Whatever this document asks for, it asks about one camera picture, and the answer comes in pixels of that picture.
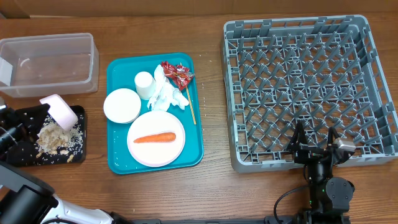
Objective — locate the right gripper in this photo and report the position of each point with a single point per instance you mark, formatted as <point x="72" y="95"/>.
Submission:
<point x="308" y="153"/>

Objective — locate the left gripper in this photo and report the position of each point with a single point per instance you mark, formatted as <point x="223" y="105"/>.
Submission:
<point x="20" y="118"/>

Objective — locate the white bowl with food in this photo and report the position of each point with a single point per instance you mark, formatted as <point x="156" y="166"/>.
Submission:
<point x="122" y="106"/>

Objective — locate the orange carrot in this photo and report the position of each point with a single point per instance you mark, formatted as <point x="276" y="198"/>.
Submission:
<point x="161" y="137"/>

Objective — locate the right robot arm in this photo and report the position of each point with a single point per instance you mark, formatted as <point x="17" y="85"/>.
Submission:
<point x="329" y="195"/>

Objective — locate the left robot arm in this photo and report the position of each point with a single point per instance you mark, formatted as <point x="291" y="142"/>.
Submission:
<point x="29" y="199"/>

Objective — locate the black plastic waste tray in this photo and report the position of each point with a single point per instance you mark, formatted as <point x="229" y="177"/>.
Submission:
<point x="24" y="154"/>

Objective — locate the grey plastic dishwasher rack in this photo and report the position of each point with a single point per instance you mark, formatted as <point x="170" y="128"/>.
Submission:
<point x="321" y="71"/>

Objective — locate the rice and food scraps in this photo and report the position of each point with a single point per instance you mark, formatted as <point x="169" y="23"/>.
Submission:
<point x="57" y="146"/>

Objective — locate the clear plastic storage bin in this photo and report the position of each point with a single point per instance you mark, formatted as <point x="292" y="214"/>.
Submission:
<point x="46" y="64"/>

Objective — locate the teal plastic serving tray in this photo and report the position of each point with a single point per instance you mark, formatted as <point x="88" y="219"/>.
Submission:
<point x="120" y="74"/>

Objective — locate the white paper cup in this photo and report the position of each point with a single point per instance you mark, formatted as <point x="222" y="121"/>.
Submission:
<point x="145" y="85"/>

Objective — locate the pink round plate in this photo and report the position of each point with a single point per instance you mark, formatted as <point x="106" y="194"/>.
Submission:
<point x="155" y="154"/>

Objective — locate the wooden skewer stick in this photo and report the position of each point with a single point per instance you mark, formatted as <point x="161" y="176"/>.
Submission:
<point x="191" y="105"/>

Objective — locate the crumpled white napkin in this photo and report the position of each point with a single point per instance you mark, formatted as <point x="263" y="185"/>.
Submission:
<point x="165" y="93"/>

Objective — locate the red snack wrapper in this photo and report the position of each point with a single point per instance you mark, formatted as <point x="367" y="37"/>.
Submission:
<point x="179" y="74"/>

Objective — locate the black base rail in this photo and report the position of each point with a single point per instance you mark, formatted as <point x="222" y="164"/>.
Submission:
<point x="266" y="220"/>

